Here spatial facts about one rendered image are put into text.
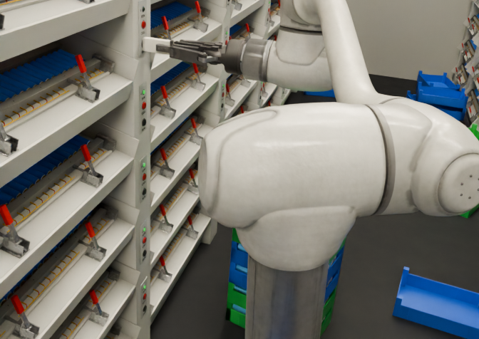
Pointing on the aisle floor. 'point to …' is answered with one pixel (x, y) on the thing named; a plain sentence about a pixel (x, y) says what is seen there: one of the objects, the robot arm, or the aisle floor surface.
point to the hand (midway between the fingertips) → (158, 45)
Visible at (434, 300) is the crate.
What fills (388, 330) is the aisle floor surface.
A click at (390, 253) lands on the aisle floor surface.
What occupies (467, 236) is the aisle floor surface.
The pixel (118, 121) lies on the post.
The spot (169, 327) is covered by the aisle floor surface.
